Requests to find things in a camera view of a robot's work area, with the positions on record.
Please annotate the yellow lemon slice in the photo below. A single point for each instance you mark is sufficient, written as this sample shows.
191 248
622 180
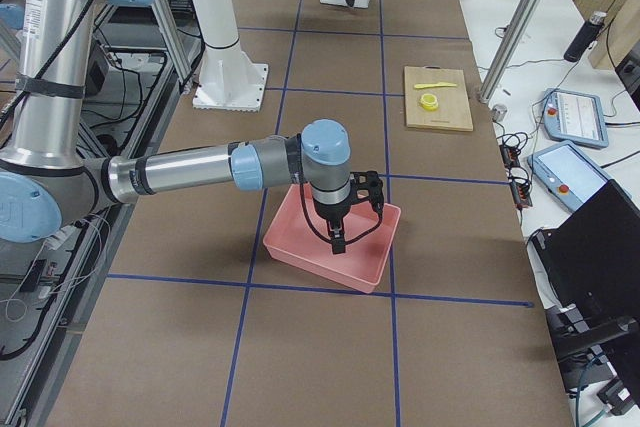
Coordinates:
429 102

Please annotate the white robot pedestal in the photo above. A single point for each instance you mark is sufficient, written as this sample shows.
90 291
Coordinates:
228 79

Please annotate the aluminium frame post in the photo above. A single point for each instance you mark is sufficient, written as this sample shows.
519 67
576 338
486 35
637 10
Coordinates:
510 41

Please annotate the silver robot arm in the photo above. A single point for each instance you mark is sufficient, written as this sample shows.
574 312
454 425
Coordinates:
45 185

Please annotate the black water bottle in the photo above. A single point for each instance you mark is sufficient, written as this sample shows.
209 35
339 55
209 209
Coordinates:
587 34

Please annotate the blue teach pendant far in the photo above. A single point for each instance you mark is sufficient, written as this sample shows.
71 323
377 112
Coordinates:
574 116

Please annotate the yellow plastic knife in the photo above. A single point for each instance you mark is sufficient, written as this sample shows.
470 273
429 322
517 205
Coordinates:
420 86

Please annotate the small metal cylinder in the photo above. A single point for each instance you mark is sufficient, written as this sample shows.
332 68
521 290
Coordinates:
499 112

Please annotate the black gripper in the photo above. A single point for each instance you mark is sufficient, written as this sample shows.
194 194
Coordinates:
333 213

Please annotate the black monitor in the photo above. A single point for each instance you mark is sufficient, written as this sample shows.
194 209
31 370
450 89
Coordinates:
592 259

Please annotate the wooden cutting board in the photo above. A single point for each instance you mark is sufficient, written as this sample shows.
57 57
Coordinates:
453 114

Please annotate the blue teach pendant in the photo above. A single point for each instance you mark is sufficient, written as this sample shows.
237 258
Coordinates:
568 174
574 116

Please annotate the blue teach pendant near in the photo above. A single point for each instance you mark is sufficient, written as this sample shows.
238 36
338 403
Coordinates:
568 174

